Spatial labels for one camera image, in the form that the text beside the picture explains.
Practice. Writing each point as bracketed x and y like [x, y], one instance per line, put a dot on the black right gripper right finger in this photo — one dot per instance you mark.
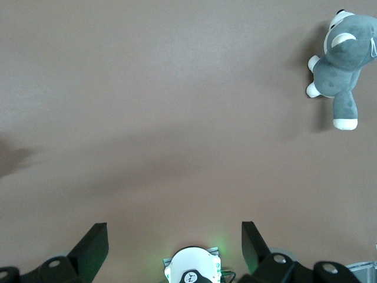
[253, 247]

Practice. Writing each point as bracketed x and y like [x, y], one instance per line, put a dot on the aluminium table edge rail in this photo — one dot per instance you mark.
[362, 272]

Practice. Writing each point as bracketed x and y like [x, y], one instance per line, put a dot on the grey white husky plush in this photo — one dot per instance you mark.
[335, 76]

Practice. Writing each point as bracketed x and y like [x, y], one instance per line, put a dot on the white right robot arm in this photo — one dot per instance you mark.
[191, 262]

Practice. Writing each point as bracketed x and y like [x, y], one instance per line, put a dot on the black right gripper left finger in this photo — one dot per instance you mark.
[88, 250]

